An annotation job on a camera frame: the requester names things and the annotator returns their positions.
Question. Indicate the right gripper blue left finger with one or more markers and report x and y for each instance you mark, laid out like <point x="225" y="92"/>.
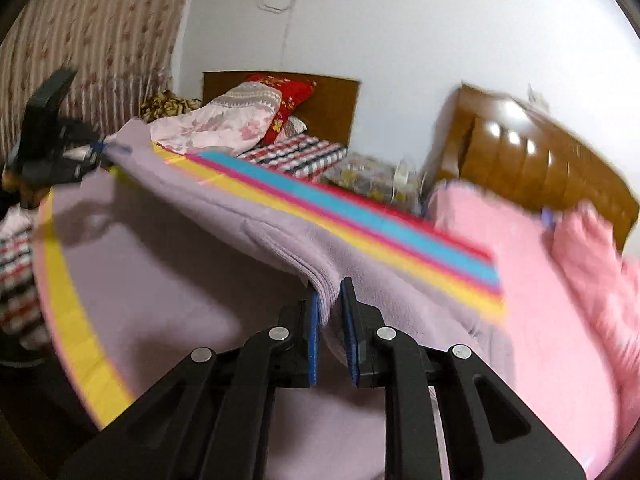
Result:
<point x="313" y="329"/>

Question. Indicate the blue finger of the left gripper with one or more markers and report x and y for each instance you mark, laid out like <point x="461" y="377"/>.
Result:
<point x="109" y="148"/>

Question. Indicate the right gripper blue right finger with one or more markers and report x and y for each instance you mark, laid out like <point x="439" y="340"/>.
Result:
<point x="348" y="304"/>

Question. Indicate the purple fleece pants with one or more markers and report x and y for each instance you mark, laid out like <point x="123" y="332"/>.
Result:
<point x="137" y="269"/>

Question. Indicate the yellow black patterned cloth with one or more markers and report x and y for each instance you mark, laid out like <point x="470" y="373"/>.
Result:
<point x="166" y="104"/>

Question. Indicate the brown striped curtain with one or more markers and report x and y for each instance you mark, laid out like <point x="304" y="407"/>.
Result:
<point x="120" y="49"/>

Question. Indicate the nightstand with floral cover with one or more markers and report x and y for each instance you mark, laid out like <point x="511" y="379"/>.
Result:
<point x="366" y="176"/>

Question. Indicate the rainbow striped blanket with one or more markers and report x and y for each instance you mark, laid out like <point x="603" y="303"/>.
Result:
<point x="406" y="244"/>

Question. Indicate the white power strip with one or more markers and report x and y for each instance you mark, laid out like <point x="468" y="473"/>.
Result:
<point x="406" y="185"/>

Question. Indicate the floral pink white quilt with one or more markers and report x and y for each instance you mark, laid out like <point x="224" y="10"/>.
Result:
<point x="230" y="124"/>

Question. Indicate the plaid checkered cloth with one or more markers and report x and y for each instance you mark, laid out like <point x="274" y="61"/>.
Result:
<point x="301" y="157"/>

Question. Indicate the small dark wooden headboard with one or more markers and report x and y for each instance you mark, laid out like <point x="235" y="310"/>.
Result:
<point x="328" y="113"/>

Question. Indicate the red embroidered pillow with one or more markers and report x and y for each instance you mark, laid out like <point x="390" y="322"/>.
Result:
<point x="293" y="93"/>

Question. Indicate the large brown wooden headboard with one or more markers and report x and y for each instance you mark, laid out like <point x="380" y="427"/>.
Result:
<point x="510" y="149"/>

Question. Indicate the pink bed sheet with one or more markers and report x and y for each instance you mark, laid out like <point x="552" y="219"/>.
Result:
<point x="560" y="369"/>

